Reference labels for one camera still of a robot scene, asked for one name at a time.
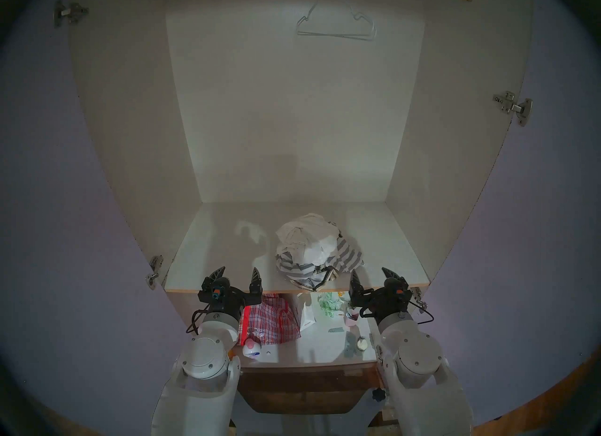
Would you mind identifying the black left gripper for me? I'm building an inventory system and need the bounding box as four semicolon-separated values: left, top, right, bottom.
197;266;262;316

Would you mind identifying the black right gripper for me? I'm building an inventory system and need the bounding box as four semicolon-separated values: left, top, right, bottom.
348;267;410;321

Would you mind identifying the grey white striped top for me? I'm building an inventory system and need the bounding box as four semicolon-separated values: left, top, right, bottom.
276;236;364;292

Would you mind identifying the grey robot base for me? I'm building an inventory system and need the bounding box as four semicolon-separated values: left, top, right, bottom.
230;388;400;436

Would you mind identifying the green patterned package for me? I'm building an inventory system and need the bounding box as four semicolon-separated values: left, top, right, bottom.
317;292;346;318

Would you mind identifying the red plaid bag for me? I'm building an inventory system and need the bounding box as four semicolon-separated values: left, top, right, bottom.
239;293;301;346

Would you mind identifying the white paper carton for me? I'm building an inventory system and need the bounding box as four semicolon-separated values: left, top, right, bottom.
299;294;316;331

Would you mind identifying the brown wooden cabinet front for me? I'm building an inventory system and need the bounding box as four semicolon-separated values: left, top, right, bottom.
237;365;383;414

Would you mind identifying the purple wardrobe door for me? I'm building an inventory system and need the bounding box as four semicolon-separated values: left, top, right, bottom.
425;0;601;436
0;0;186;436

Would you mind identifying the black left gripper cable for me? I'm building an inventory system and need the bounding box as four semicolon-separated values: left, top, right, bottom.
186;304;209;335

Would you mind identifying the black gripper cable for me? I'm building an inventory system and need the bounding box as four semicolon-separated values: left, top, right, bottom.
186;304;209;335
408;299;435;325

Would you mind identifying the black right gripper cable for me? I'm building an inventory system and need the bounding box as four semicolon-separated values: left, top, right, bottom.
408;299;435;325

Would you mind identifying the white wire clothes hanger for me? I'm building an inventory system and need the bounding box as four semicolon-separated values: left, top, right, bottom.
297;0;377;41

